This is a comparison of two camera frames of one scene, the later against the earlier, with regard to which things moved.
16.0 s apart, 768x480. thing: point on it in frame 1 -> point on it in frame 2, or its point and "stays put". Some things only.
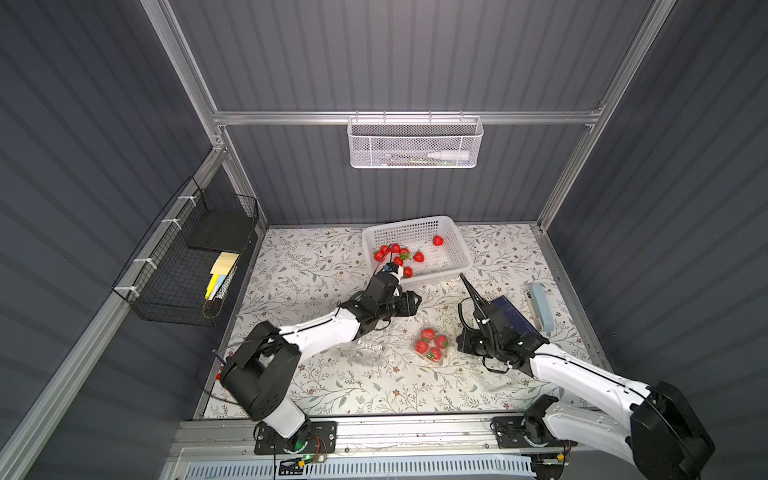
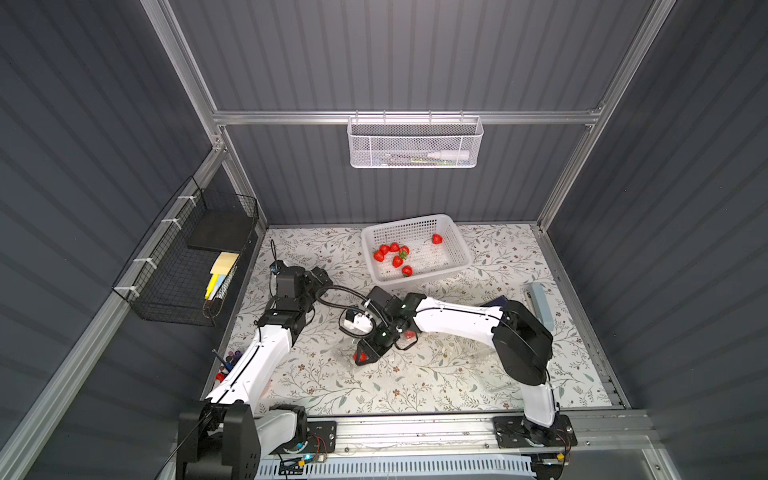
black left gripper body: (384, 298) -> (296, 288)
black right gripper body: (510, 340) -> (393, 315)
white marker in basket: (449, 154) stays put
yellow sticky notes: (223, 263) stays put
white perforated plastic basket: (423, 248) stays put
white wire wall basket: (414, 142) stays put
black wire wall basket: (182, 272) stays put
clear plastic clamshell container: (431, 344) -> (406, 339)
